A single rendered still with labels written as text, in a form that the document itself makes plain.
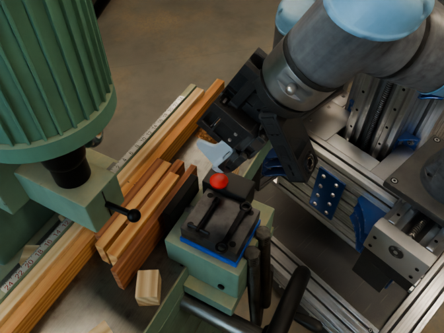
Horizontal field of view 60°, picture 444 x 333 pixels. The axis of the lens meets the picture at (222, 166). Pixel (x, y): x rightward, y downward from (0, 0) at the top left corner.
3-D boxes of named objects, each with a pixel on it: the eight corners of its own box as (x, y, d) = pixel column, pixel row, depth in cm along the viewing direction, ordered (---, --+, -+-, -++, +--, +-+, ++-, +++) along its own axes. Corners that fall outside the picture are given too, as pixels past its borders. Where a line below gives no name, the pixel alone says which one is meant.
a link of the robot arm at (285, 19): (263, 55, 102) (267, 5, 92) (287, 32, 110) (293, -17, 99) (304, 70, 98) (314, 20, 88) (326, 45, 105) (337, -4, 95)
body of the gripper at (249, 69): (220, 93, 54) (267, 36, 44) (267, 133, 55) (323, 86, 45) (192, 127, 49) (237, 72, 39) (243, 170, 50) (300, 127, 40)
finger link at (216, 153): (191, 147, 59) (217, 117, 52) (221, 171, 60) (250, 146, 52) (180, 160, 57) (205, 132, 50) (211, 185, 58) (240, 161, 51)
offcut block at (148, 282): (141, 279, 64) (137, 269, 61) (161, 279, 64) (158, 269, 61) (138, 306, 61) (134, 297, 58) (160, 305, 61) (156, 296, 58)
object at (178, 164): (137, 242, 68) (133, 226, 64) (130, 238, 69) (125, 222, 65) (185, 178, 78) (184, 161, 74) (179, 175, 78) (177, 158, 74)
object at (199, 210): (236, 268, 59) (237, 250, 54) (174, 238, 62) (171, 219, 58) (270, 205, 66) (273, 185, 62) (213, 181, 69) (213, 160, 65)
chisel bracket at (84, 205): (100, 239, 59) (84, 208, 53) (32, 204, 63) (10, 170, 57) (129, 204, 63) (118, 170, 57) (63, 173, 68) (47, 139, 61)
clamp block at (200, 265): (236, 302, 64) (238, 279, 58) (168, 266, 69) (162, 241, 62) (271, 233, 73) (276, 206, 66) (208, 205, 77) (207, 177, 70)
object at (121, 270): (124, 290, 63) (116, 273, 58) (118, 287, 63) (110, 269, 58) (198, 186, 76) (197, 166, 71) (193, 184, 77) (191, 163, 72)
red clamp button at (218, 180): (222, 193, 61) (222, 189, 60) (206, 185, 62) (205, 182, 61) (231, 180, 63) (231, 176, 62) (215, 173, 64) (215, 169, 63)
